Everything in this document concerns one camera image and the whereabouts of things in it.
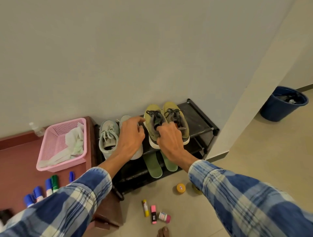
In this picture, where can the person's left fingers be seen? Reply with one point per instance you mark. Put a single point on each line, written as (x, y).
(138, 119)

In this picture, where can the blue capped marker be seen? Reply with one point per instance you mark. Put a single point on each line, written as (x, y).
(28, 200)
(71, 177)
(38, 194)
(49, 186)

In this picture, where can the white bottle with pink cap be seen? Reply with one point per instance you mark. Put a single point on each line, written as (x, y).
(164, 217)

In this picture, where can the white crumpled cloth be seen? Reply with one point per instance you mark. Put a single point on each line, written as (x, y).
(73, 141)

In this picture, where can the clear plastic bottle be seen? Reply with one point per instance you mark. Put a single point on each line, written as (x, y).
(38, 131)

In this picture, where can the pink glue stick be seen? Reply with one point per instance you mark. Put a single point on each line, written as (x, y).
(153, 214)

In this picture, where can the pink plastic basket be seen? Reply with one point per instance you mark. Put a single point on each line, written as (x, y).
(51, 139)

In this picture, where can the black trash bag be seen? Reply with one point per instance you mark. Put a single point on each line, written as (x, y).
(291, 98)

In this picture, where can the yellow glue stick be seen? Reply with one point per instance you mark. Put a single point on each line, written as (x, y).
(145, 208)

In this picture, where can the person's right forearm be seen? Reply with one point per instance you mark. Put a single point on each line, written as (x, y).
(244, 200)

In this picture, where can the green capped marker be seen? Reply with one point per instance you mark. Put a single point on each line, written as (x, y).
(55, 183)

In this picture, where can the person's left forearm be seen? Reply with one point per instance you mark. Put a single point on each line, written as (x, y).
(61, 202)

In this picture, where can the olive green sneaker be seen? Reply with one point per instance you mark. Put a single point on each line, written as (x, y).
(150, 136)
(171, 106)

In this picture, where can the yellow round tin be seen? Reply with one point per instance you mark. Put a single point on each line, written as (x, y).
(181, 188)

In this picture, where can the black shoe rack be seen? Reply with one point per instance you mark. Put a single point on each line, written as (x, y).
(198, 122)

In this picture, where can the person's right hand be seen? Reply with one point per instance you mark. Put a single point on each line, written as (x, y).
(171, 141)

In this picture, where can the blue plastic bucket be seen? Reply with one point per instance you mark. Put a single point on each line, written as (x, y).
(276, 109)

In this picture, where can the person's left hand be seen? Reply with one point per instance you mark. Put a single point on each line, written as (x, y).
(130, 138)

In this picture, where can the person's right thumb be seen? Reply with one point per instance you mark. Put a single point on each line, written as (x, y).
(160, 133)

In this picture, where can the grey sneaker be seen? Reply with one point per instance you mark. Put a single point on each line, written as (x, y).
(137, 154)
(107, 136)

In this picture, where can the reddish brown wooden table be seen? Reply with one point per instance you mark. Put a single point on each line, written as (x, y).
(17, 158)

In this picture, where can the person's foot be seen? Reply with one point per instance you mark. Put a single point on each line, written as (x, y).
(163, 232)

